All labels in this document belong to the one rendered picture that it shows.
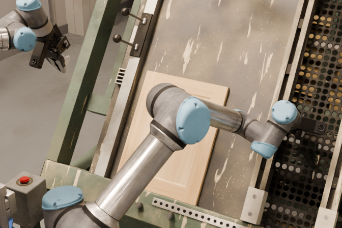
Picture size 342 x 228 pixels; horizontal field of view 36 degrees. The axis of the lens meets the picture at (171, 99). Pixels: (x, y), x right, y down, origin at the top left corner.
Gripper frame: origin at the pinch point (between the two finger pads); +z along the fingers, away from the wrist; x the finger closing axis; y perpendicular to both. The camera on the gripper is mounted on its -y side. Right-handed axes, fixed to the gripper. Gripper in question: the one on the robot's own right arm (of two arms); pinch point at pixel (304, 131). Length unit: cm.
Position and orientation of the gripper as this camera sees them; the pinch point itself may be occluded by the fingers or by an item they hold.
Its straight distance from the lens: 202.9
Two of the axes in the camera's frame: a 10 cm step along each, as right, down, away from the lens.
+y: -8.9, -2.0, 4.1
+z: 3.6, 2.3, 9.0
